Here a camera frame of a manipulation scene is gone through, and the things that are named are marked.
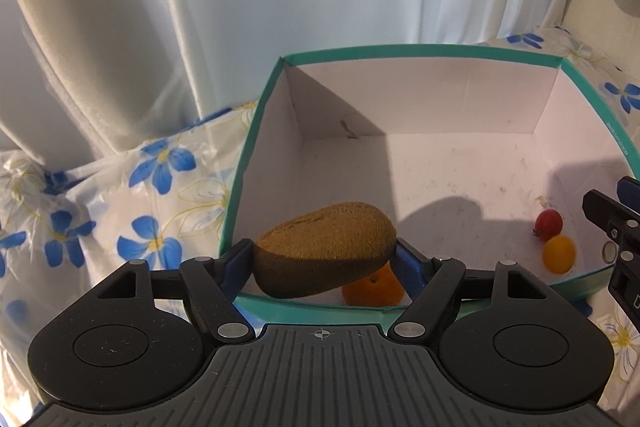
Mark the brown kiwi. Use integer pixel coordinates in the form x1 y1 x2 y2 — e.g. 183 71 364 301
252 202 398 299

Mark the blue floral tablecloth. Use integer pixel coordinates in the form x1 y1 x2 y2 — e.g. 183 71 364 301
0 24 640 427

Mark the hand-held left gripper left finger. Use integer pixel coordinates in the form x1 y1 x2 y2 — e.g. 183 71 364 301
95 239 257 344

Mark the red cherry tomato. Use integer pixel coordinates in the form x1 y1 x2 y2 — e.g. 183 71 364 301
532 209 563 240

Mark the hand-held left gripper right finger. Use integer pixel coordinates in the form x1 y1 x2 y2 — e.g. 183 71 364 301
387 237 551 340

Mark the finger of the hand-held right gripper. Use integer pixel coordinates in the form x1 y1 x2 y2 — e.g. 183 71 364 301
582 189 640 265
616 176 640 210

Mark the yellow cherry tomato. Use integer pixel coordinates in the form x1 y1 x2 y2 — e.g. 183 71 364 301
543 235 577 274

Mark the orange mandarin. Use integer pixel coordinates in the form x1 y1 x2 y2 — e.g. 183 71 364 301
341 264 405 307

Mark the teal cardboard box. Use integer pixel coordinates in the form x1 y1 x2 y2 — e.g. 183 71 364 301
218 45 640 327

